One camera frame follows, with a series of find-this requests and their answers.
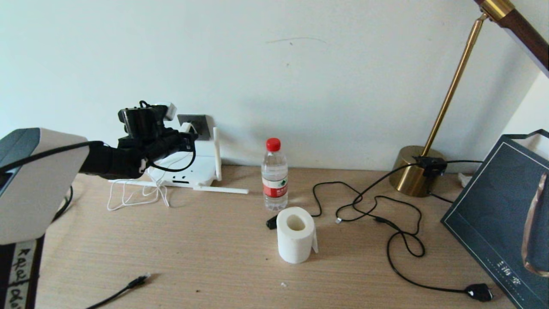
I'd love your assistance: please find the white toilet paper roll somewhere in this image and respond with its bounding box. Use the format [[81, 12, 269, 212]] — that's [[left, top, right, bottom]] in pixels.
[[276, 206, 319, 264]]

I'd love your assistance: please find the thin black power cable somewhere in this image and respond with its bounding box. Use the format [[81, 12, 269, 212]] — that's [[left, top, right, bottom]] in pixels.
[[426, 159, 483, 204]]

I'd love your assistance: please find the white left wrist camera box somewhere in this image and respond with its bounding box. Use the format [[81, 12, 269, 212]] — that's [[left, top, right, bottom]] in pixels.
[[154, 103, 177, 121]]

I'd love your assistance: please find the clear water bottle red cap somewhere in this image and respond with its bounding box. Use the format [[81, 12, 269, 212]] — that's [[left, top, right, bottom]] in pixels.
[[262, 138, 289, 211]]

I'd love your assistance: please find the brass desk lamp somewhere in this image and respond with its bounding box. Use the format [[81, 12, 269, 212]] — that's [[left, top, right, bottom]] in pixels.
[[388, 0, 549, 197]]

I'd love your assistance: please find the dark blue paper gift bag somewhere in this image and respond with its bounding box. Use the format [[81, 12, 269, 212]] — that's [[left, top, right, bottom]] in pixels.
[[440, 129, 549, 309]]

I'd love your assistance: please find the black network cable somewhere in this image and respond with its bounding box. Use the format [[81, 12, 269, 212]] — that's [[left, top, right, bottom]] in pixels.
[[86, 273, 151, 309]]

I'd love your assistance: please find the white thin adapter cord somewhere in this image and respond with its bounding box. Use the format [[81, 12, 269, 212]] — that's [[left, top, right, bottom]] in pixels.
[[107, 152, 191, 212]]

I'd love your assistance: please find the white router with antennas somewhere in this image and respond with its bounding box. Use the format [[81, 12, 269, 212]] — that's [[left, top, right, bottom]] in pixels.
[[108, 127, 249, 194]]

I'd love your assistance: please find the black lamp power cord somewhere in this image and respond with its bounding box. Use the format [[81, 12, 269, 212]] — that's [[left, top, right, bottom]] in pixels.
[[335, 162, 494, 302]]

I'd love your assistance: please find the black adapter on lamp base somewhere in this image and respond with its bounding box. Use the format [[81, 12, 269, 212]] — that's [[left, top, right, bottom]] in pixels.
[[413, 156, 447, 177]]

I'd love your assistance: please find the black USB cable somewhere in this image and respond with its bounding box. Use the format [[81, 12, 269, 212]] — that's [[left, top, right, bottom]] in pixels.
[[266, 181, 423, 236]]

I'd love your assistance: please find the grey wall socket plate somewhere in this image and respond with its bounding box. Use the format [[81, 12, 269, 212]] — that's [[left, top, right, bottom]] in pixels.
[[178, 114, 211, 141]]

